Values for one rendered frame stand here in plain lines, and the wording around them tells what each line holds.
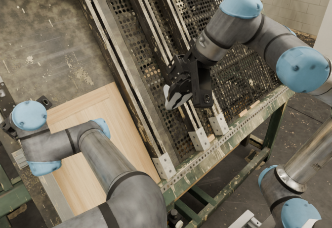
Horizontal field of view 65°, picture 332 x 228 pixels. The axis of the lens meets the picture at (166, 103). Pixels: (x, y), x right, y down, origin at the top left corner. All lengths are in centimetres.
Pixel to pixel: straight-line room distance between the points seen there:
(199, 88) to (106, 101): 74
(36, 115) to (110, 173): 28
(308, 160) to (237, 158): 191
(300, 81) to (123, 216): 36
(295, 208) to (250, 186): 168
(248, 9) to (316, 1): 576
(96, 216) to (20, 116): 38
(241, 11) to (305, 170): 59
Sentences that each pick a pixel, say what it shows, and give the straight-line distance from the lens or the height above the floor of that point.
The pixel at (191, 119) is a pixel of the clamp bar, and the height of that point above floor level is 108.
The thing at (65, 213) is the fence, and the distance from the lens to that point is 122.
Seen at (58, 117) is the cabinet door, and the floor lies 131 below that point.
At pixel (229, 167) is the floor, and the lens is 272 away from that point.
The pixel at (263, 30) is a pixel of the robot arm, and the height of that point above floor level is 182.
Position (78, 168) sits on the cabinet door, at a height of 112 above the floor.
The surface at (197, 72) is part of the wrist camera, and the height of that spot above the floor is 171.
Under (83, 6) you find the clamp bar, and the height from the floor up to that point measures 167.
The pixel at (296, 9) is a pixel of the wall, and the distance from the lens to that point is 651.
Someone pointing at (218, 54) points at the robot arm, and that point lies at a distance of 61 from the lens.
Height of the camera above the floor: 201
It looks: 35 degrees down
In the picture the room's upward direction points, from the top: straight up
